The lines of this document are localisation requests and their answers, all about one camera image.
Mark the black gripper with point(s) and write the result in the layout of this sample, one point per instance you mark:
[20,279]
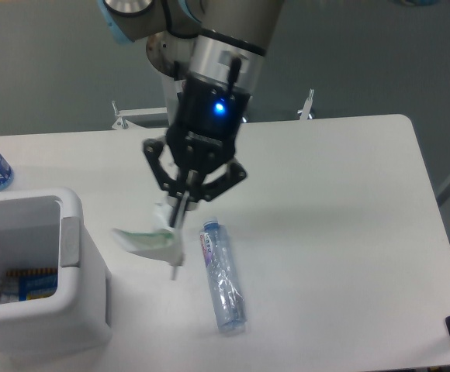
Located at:
[201,139]

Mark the white paper wrapper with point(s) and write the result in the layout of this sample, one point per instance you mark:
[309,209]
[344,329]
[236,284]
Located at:
[163,243]

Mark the crushed clear plastic bottle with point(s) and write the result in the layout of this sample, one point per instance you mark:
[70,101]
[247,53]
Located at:
[224,285]

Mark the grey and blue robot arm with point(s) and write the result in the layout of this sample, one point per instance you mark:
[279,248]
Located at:
[232,39]

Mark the white plastic trash can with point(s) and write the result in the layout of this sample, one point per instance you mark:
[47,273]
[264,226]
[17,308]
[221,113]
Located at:
[45,228]

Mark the blue and yellow snack packet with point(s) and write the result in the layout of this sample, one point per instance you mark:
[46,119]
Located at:
[30,284]

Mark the white bracket with bolt right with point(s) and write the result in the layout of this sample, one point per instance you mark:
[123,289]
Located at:
[306,112]

